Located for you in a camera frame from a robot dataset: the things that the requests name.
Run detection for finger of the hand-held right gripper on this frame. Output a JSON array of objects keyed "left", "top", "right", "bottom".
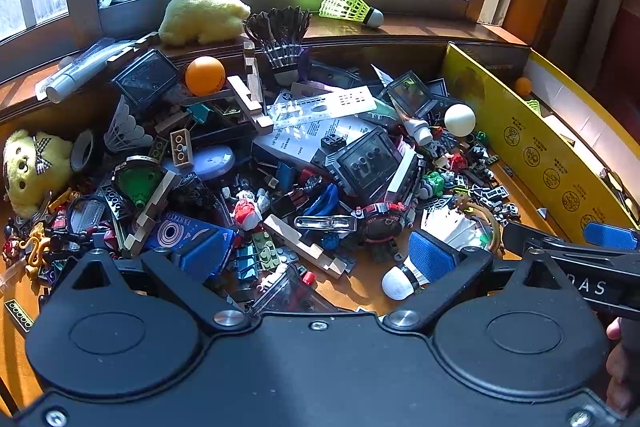
[
  {"left": 583, "top": 220, "right": 640, "bottom": 253},
  {"left": 501, "top": 221, "right": 587, "bottom": 259}
]

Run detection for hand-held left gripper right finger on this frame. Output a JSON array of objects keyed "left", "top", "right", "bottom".
[{"left": 382, "top": 229, "right": 569, "bottom": 334}]

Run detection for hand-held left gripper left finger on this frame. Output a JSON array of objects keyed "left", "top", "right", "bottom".
[{"left": 65, "top": 234, "right": 252, "bottom": 334}]

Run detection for white feather shuttlecock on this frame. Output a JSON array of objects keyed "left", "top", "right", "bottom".
[{"left": 381, "top": 197, "right": 488, "bottom": 300}]

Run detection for yellow cardboard box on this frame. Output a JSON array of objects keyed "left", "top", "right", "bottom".
[{"left": 441, "top": 41, "right": 640, "bottom": 243}]

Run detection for wooden desktop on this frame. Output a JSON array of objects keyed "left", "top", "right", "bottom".
[{"left": 0, "top": 47, "right": 621, "bottom": 358}]

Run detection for person's right hand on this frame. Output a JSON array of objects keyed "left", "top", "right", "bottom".
[{"left": 605, "top": 317, "right": 640, "bottom": 414}]

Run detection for gold curved toy piece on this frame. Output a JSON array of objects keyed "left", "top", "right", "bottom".
[{"left": 457, "top": 194, "right": 503, "bottom": 253}]

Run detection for black wrist watch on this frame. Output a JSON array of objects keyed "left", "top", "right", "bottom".
[{"left": 357, "top": 202, "right": 408, "bottom": 248}]

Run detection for red white toy minifigure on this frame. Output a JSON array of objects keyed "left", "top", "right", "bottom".
[{"left": 232, "top": 189, "right": 263, "bottom": 233}]

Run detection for stepped wooden block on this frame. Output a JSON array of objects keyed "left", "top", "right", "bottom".
[{"left": 122, "top": 169, "right": 178, "bottom": 258}]

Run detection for green frog toy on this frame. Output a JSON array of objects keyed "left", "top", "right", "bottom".
[{"left": 420, "top": 171, "right": 446, "bottom": 198}]

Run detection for lavender oval case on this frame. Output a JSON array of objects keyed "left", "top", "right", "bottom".
[{"left": 191, "top": 145, "right": 236, "bottom": 180}]

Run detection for green dome toy piece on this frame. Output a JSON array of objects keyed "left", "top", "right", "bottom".
[{"left": 112, "top": 155, "right": 171, "bottom": 208}]

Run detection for long notched wooden block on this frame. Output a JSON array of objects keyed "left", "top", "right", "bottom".
[{"left": 262, "top": 214, "right": 348, "bottom": 279}]

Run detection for tan toy brick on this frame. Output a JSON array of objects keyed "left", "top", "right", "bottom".
[{"left": 169, "top": 128, "right": 195, "bottom": 169}]

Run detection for clear plastic clip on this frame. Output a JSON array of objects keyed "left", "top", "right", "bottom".
[{"left": 294, "top": 214, "right": 358, "bottom": 232}]

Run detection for dark clear plastic case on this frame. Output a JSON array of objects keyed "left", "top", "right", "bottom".
[
  {"left": 387, "top": 69, "right": 436, "bottom": 118},
  {"left": 111, "top": 48, "right": 182, "bottom": 110},
  {"left": 325, "top": 127, "right": 421, "bottom": 202}
]

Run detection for blue curved toy piece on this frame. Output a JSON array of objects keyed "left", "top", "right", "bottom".
[{"left": 302, "top": 183, "right": 341, "bottom": 218}]

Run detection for green tube white cap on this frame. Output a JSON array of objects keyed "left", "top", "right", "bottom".
[{"left": 380, "top": 102, "right": 435, "bottom": 146}]

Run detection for white ping pong ball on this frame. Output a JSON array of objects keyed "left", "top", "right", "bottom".
[{"left": 444, "top": 103, "right": 477, "bottom": 138}]

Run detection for white paper manual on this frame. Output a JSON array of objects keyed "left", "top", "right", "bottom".
[{"left": 252, "top": 114, "right": 381, "bottom": 168}]

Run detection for white mesh shuttlecock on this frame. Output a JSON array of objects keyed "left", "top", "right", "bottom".
[{"left": 103, "top": 94, "right": 154, "bottom": 154}]

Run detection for dark tape roll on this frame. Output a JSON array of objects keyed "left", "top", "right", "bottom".
[{"left": 70, "top": 128, "right": 103, "bottom": 174}]

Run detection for notched wooden puzzle piece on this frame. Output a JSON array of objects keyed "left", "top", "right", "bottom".
[{"left": 226, "top": 41, "right": 275, "bottom": 135}]

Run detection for clear plastic ruler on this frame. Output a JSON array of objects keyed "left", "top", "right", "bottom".
[{"left": 267, "top": 86, "right": 377, "bottom": 130}]

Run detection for yellow plush bear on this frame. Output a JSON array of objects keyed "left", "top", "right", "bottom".
[{"left": 2, "top": 129, "right": 75, "bottom": 219}]

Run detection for olive green toy brick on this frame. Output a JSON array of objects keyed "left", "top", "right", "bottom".
[{"left": 4, "top": 298, "right": 35, "bottom": 333}]

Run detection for white tube on sill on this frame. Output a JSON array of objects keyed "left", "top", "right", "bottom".
[{"left": 36, "top": 38, "right": 132, "bottom": 104}]

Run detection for black feather shuttlecock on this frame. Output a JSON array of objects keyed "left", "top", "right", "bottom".
[{"left": 243, "top": 7, "right": 313, "bottom": 85}]

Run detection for wooden window sill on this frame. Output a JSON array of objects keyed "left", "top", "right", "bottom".
[{"left": 0, "top": 0, "right": 531, "bottom": 118}]

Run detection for yellow plush toy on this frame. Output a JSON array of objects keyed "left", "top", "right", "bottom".
[{"left": 158, "top": 0, "right": 252, "bottom": 46}]

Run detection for blue ring-patterned card box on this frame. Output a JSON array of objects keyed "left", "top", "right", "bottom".
[{"left": 131, "top": 210, "right": 236, "bottom": 268}]

